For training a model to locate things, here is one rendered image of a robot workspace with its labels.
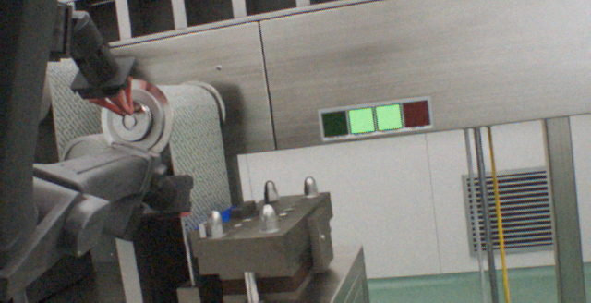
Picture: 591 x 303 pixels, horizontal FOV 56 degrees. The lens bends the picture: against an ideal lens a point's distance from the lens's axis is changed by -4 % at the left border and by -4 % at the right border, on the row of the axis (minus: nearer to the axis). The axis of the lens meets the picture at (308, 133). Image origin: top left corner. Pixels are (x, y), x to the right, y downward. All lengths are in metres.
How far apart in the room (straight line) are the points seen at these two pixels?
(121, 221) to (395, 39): 0.70
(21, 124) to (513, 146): 3.39
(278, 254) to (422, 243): 2.79
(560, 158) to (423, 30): 0.46
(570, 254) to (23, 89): 1.33
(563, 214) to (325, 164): 2.41
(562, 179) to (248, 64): 0.79
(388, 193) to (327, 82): 2.43
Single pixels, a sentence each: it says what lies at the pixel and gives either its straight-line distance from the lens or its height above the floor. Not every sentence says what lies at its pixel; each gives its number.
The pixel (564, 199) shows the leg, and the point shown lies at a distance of 1.47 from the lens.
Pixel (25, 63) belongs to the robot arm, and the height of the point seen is 1.28.
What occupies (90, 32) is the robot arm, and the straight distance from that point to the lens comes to 0.91.
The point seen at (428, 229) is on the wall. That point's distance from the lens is 3.69.
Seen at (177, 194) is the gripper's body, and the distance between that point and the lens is 0.98.
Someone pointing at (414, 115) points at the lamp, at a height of 1.18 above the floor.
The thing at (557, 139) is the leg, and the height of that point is 1.08.
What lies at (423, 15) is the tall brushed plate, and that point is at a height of 1.39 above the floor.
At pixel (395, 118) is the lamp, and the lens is 1.25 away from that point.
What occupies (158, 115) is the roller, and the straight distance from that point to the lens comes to 1.04.
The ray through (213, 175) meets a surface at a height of 1.12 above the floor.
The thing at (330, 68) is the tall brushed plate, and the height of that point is 1.31.
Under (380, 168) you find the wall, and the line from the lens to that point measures 3.64.
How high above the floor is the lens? 1.24
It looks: 3 degrees down
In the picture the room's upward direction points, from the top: 8 degrees counter-clockwise
